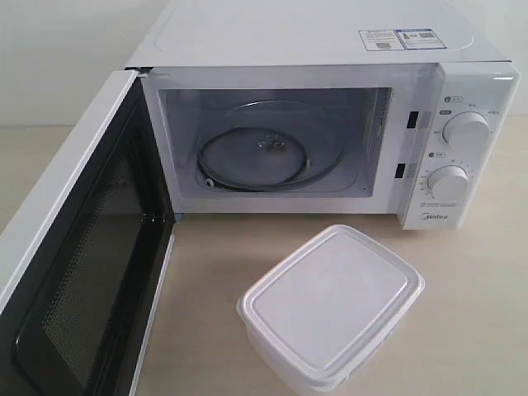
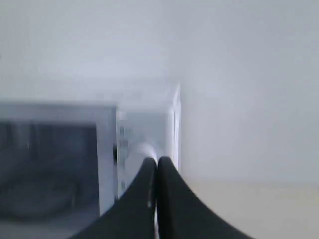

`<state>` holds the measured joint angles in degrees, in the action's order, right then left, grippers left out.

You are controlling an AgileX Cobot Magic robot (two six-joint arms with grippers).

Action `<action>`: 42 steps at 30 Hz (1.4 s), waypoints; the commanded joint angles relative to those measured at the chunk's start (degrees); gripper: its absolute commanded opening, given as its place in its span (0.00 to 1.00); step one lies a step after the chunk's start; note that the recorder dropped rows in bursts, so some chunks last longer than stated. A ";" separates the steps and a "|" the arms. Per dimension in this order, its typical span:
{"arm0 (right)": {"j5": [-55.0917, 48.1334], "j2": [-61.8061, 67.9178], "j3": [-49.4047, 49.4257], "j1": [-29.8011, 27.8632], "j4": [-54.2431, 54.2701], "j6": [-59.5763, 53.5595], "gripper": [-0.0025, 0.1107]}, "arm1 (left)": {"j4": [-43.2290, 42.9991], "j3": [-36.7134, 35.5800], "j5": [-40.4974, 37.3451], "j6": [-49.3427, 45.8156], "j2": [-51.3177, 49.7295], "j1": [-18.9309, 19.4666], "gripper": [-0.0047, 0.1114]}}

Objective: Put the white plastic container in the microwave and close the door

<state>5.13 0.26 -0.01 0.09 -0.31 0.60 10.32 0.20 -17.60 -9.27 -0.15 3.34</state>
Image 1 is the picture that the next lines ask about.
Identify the lower white timer knob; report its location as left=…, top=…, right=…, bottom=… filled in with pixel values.
left=427, top=165, right=469, bottom=200

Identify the upper white power knob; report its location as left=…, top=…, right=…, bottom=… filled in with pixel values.
left=442, top=111, right=491, bottom=149

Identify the white microwave door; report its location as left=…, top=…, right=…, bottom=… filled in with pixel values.
left=1, top=68, right=175, bottom=395

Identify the glass turntable plate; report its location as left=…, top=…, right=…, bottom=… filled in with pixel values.
left=196, top=101, right=347, bottom=193

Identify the blue white label sticker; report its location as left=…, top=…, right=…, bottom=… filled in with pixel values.
left=359, top=28, right=446, bottom=52

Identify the white lidded plastic container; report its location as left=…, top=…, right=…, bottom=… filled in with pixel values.
left=237, top=224, right=425, bottom=395

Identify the white Midea microwave body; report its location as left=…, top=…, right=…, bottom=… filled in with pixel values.
left=126, top=1, right=520, bottom=230

